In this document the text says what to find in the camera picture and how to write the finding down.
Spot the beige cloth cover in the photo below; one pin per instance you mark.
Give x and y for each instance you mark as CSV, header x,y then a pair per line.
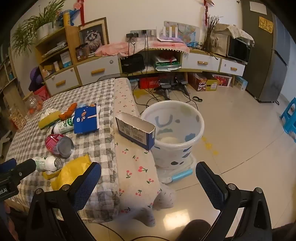
x,y
233,31

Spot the white bottle with green label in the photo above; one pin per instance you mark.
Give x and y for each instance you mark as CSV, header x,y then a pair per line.
x,y
63,126

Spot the blue cardboard box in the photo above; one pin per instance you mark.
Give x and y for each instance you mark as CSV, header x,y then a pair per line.
x,y
241,83
136,132

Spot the red hanging ornament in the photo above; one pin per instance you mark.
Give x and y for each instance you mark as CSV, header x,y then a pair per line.
x,y
82,11

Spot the dried twigs bunch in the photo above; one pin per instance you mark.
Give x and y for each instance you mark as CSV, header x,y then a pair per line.
x,y
209,34

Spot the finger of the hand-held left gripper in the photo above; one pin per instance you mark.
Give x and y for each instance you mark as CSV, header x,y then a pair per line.
x,y
8,165
24,168

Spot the glass jar with nuts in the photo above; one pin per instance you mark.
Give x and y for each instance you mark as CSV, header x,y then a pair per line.
x,y
17,118

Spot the black folding stand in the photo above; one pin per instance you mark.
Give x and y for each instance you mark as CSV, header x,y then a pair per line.
x,y
167,87

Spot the blue toy figure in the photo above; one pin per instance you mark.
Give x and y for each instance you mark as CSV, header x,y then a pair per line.
x,y
67,17

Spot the grey refrigerator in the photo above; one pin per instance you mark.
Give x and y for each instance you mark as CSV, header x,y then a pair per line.
x,y
261,58

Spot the red tin can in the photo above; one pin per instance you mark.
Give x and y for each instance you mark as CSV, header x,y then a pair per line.
x,y
57,143

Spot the wooden cabinet with white drawers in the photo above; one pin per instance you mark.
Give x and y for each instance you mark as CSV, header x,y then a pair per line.
x,y
97,69

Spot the purple hat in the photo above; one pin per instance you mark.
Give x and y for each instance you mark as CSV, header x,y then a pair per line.
x,y
35,77

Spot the wall power socket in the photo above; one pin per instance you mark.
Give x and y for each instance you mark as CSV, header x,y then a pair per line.
x,y
136,34

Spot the red and white box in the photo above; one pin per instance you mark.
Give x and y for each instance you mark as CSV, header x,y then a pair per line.
x,y
223,80

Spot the cherry print cloth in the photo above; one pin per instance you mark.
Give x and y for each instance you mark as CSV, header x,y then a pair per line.
x,y
136,171

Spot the red cardboard box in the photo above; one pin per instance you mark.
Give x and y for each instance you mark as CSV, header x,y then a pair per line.
x,y
148,83

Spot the small white plastic bottle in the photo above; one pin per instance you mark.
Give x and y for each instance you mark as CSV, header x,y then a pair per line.
x,y
46,163

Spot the green and white bag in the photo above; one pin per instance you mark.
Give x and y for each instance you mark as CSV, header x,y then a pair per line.
x,y
167,64

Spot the blue snack packet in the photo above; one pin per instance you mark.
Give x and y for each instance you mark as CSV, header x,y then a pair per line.
x,y
85,120

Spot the colourful cardboard box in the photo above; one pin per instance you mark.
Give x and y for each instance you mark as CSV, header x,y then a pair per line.
x,y
203,82

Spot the framed cat picture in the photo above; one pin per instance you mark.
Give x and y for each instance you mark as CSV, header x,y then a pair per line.
x,y
93,38

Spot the black microwave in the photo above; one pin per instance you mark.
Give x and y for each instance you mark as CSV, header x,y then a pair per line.
x,y
238,49

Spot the crumpled white tissue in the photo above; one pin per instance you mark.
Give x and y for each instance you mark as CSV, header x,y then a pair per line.
x,y
49,111

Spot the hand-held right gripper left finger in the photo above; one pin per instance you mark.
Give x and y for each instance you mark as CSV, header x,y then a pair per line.
x,y
89,183

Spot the white router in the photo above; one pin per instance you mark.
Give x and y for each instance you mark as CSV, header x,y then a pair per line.
x,y
168,33

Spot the pink cloth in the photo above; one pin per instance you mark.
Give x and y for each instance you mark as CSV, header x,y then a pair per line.
x,y
115,48

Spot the blue plastic stool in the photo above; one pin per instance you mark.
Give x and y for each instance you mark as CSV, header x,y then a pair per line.
x,y
289,120

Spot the clear jar with oranges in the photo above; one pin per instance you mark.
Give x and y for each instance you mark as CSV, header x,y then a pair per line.
x,y
32,105

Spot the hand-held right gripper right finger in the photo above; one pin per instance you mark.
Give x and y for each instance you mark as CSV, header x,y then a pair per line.
x,y
210,185

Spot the orange carrot toy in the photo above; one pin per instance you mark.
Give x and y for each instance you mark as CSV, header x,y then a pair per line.
x,y
69,111

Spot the grey checked tablecloth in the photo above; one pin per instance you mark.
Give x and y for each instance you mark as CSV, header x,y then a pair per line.
x,y
97,148

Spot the yellow snack packet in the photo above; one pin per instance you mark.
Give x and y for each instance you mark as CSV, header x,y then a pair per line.
x,y
48,119

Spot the red bag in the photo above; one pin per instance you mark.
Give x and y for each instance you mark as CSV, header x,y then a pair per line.
x,y
42,92

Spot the yellow plastic bag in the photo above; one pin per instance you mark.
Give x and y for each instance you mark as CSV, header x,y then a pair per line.
x,y
69,171

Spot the dark glass jar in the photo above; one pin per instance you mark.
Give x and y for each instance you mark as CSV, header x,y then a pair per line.
x,y
82,52

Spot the printed map bag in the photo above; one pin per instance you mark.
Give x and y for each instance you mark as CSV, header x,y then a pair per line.
x,y
189,32

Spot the black box device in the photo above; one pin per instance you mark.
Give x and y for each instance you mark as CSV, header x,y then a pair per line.
x,y
131,63

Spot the white printed plastic bucket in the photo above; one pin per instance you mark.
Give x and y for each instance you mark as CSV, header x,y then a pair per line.
x,y
173,129

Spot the green potted plant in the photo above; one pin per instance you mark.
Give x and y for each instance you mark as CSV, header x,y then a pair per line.
x,y
34,25

